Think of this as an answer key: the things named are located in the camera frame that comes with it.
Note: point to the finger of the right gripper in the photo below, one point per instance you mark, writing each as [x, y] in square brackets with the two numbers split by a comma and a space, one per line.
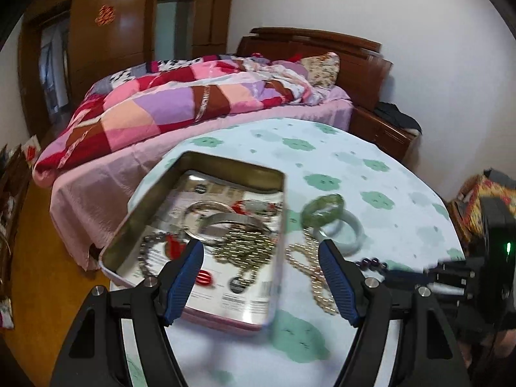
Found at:
[419, 275]
[461, 289]

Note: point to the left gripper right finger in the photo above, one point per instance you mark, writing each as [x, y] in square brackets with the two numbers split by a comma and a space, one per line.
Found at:
[367, 305]

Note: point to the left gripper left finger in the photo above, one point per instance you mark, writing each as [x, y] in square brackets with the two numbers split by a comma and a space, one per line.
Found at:
[156, 304]

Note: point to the thin silver bangle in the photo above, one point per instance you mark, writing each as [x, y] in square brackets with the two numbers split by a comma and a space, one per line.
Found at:
[213, 205]

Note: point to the right hand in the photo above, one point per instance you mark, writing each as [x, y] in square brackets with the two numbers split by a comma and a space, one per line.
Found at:
[493, 346]

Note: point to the white jade bangle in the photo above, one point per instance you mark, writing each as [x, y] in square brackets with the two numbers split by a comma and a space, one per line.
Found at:
[346, 232]

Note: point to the wicker chair with cushion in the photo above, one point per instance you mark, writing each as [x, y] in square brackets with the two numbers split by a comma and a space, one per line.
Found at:
[464, 209]

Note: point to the printed leaflet in tin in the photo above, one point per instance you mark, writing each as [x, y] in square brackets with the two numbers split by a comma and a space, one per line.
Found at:
[213, 257]

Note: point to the green cloud tablecloth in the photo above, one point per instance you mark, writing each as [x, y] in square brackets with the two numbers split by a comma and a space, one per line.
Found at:
[406, 226]

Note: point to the pink metal tin box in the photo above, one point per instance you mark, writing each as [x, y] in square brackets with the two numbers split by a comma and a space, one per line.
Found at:
[201, 241]

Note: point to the wooden nightstand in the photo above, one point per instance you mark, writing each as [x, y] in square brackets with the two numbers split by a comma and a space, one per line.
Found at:
[393, 141]

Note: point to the dark clothes on nightstand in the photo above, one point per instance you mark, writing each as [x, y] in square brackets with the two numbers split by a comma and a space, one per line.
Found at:
[390, 113]

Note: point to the cluttered side desk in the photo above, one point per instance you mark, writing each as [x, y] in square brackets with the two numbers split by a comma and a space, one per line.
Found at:
[16, 172]

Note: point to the patchwork pink quilt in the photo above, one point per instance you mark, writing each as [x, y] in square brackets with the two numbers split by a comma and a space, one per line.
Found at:
[158, 103]

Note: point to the wooden bed headboard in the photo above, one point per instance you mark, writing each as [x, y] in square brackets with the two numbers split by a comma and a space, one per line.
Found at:
[352, 63]

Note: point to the floral pillow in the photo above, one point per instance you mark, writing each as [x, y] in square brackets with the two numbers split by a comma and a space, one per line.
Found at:
[322, 70]

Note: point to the brown wooden wardrobe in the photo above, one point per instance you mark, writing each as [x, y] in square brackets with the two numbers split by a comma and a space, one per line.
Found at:
[96, 51]

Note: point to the red paper decoration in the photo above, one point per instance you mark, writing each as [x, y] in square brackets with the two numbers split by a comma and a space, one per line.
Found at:
[105, 16]

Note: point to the red knotted cord charm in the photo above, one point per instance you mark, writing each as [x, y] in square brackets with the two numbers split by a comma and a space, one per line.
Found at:
[173, 246]

